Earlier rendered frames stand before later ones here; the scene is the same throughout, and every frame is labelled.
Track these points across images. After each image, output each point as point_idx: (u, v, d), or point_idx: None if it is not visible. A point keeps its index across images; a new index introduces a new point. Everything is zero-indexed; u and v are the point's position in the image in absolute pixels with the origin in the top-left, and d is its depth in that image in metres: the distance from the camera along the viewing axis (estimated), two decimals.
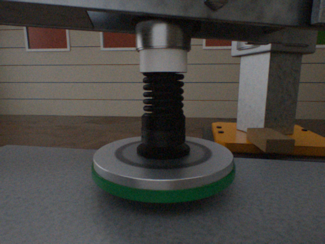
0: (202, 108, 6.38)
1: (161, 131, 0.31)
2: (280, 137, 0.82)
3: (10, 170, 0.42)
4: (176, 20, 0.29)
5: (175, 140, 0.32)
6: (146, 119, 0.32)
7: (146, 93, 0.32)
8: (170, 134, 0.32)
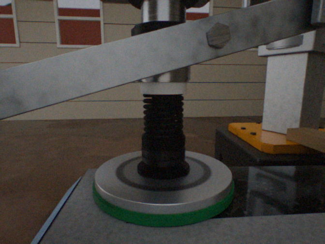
0: None
1: (161, 151, 0.32)
2: None
3: None
4: None
5: (175, 160, 0.33)
6: (147, 139, 0.33)
7: (147, 114, 0.32)
8: (170, 155, 0.32)
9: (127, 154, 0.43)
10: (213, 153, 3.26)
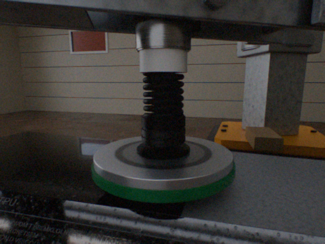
0: (234, 109, 6.21)
1: (161, 131, 0.31)
2: (271, 135, 0.84)
3: (18, 147, 0.57)
4: (176, 20, 0.29)
5: (175, 140, 0.32)
6: (146, 119, 0.32)
7: (146, 93, 0.32)
8: (170, 134, 0.32)
9: (110, 168, 0.28)
10: None
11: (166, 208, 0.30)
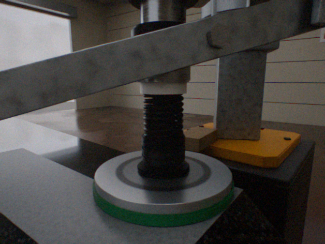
0: (313, 114, 5.28)
1: (161, 151, 0.32)
2: (194, 135, 0.84)
3: None
4: None
5: (175, 160, 0.33)
6: (147, 139, 0.33)
7: (147, 114, 0.32)
8: (170, 155, 0.32)
9: (116, 158, 0.41)
10: (313, 171, 2.60)
11: None
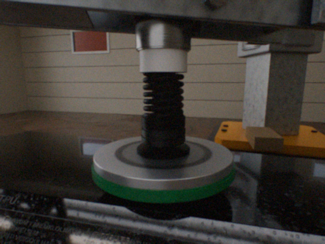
0: (236, 109, 6.20)
1: (161, 131, 0.31)
2: (271, 135, 0.84)
3: (19, 146, 0.57)
4: (176, 20, 0.29)
5: (175, 140, 0.32)
6: (146, 119, 0.32)
7: (146, 93, 0.32)
8: (170, 134, 0.32)
9: None
10: None
11: (164, 206, 0.30)
